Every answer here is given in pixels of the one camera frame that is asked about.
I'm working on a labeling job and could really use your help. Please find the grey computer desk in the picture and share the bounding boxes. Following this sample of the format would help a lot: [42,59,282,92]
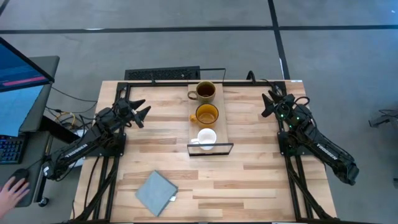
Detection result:
[0,55,60,209]

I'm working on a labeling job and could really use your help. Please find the thin black cables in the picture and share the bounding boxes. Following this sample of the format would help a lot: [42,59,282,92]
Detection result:
[45,86,99,131]

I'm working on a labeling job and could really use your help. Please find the black metal table frame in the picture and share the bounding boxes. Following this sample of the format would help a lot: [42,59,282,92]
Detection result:
[62,79,340,224]

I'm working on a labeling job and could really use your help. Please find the green glazed ceramic mug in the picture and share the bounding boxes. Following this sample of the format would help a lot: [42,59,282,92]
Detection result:
[187,80,217,105]

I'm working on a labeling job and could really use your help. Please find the black backlit keyboard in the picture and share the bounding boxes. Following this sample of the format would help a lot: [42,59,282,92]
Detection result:
[0,134,25,165]

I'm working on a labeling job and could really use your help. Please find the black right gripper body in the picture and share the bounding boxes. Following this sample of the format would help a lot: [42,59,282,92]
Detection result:
[274,94,308,126]

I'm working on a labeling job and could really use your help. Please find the yellow coiled cable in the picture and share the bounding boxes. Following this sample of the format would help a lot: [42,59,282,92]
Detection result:
[54,111,77,130]

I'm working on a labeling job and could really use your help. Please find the grey folded cloth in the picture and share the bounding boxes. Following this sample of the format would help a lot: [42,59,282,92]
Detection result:
[134,169,179,218]

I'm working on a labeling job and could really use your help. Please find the white box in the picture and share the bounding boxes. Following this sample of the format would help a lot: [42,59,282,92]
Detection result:
[73,129,91,169]

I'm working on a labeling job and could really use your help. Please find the black computer mouse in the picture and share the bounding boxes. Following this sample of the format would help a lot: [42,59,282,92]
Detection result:
[8,168,30,189]

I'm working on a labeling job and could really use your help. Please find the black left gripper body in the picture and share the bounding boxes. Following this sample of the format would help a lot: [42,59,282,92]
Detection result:
[116,98,146,129]

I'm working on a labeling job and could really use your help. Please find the wooden shelf with black frame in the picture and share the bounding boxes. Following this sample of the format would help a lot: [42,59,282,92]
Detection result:
[187,68,235,157]

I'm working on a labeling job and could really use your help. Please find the amber yellow glass mug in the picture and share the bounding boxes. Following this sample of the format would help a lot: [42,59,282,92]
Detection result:
[189,103,220,130]

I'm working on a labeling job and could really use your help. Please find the small white mug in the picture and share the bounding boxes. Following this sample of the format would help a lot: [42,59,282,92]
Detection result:
[190,128,218,151]

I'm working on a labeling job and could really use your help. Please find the person's hand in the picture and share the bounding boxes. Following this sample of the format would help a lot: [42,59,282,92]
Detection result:
[0,180,31,219]

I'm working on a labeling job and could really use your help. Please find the computer monitor with blue screen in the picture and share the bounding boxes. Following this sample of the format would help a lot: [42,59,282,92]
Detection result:
[0,36,56,138]

